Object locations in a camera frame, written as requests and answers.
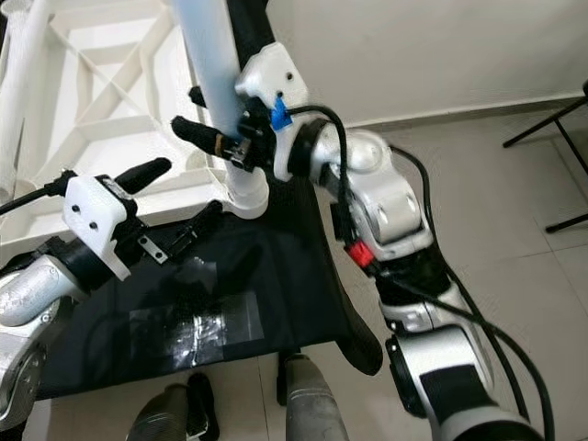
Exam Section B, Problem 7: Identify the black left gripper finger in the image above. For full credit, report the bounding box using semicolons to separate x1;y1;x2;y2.
156;199;226;262
121;157;174;194

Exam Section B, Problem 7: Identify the white plastic table top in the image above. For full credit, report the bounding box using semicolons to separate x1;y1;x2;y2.
0;0;272;277

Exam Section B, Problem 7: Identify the clear tape patch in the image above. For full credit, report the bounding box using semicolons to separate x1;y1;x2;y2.
124;289;263;368

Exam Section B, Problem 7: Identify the grey robot left leg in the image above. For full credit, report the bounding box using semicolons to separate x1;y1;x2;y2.
127;372;221;441

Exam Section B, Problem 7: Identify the grey robot leg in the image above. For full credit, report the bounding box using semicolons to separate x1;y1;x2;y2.
127;372;221;441
276;354;352;441

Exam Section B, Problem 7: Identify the grey robot right leg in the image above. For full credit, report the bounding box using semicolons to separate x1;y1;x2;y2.
276;354;352;441

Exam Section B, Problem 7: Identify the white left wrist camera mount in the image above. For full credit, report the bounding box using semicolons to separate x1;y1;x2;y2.
60;170;139;281

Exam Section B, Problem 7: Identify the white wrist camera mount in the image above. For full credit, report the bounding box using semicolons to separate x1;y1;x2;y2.
60;170;139;281
234;41;309;182

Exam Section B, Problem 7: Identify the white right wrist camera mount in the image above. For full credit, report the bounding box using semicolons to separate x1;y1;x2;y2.
234;41;309;182

